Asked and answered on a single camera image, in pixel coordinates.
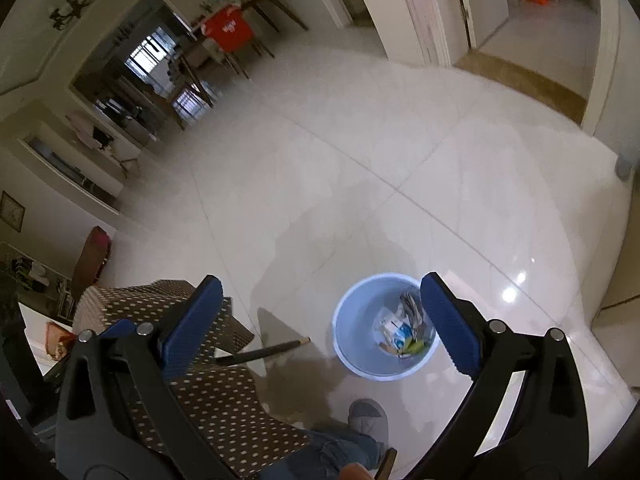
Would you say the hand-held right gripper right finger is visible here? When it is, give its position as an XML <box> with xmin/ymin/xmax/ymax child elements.
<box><xmin>410</xmin><ymin>271</ymin><xmax>590</xmax><ymax>480</ymax></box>

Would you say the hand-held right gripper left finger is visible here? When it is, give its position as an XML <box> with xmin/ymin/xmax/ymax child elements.
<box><xmin>54</xmin><ymin>275</ymin><xmax>237</xmax><ymax>480</ymax></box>

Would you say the light blue plastic bin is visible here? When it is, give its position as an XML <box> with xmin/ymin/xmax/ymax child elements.
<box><xmin>332</xmin><ymin>272</ymin><xmax>442</xmax><ymax>378</ymax></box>

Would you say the grey crumpled wrapper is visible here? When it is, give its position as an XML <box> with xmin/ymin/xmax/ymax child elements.
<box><xmin>399</xmin><ymin>291</ymin><xmax>425</xmax><ymax>327</ymax></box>

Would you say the white blue paper packet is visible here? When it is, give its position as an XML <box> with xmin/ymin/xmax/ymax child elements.
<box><xmin>377</xmin><ymin>310</ymin><xmax>414</xmax><ymax>349</ymax></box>

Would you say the black table leg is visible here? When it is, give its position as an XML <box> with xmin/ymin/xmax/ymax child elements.
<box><xmin>215</xmin><ymin>337</ymin><xmax>312</xmax><ymax>367</ymax></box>

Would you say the brown polka dot tablecloth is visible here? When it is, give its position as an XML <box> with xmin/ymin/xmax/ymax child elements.
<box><xmin>72</xmin><ymin>280</ymin><xmax>313</xmax><ymax>480</ymax></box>

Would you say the grey slipper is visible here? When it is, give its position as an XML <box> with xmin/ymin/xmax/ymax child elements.
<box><xmin>347</xmin><ymin>398</ymin><xmax>390</xmax><ymax>456</ymax></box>

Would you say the brown board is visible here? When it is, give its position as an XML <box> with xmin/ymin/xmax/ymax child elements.
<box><xmin>72</xmin><ymin>226</ymin><xmax>112</xmax><ymax>301</ymax></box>

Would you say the person's leg in jeans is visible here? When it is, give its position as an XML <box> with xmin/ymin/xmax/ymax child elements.
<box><xmin>260</xmin><ymin>427</ymin><xmax>383</xmax><ymax>480</ymax></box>

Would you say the shoe rack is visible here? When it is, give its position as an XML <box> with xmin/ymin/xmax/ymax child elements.
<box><xmin>0</xmin><ymin>242</ymin><xmax>71</xmax><ymax>321</ymax></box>

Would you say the coat stand with clothes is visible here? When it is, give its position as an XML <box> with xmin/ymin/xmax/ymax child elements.
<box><xmin>67</xmin><ymin>110</ymin><xmax>142</xmax><ymax>177</ymax></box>

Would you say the small framed picture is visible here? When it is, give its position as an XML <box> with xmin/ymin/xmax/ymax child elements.
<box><xmin>0</xmin><ymin>191</ymin><xmax>26</xmax><ymax>233</ymax></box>

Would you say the wooden chair with red shirt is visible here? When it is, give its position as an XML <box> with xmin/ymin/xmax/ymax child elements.
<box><xmin>200</xmin><ymin>5</ymin><xmax>277</xmax><ymax>80</ymax></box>

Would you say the red shirt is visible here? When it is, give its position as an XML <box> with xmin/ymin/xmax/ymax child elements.
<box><xmin>202</xmin><ymin>5</ymin><xmax>253</xmax><ymax>53</ymax></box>

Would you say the wooden dining table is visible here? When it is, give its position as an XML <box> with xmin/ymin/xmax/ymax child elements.
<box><xmin>172</xmin><ymin>0</ymin><xmax>310</xmax><ymax>81</ymax></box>

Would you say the black chandelier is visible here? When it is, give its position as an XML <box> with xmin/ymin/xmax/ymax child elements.
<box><xmin>49</xmin><ymin>0</ymin><xmax>97</xmax><ymax>32</ymax></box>

